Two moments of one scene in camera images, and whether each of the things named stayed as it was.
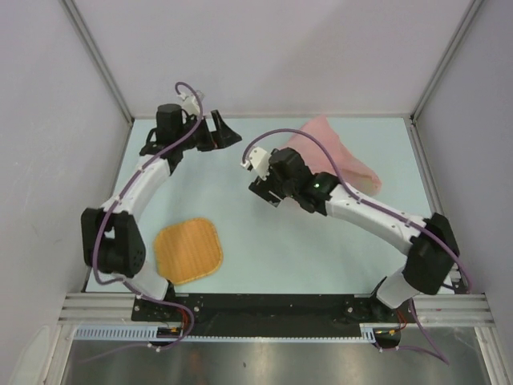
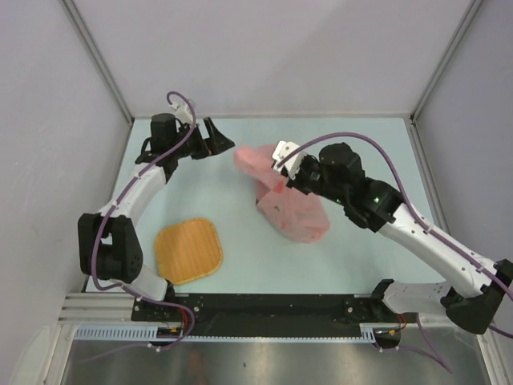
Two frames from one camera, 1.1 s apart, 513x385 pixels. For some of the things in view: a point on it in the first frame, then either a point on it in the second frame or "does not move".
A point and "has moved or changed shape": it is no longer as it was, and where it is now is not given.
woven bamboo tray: [187, 249] does not move
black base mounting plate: [224, 315] does not move
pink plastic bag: [361, 177] has moved or changed shape
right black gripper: [263, 188] -> [295, 183]
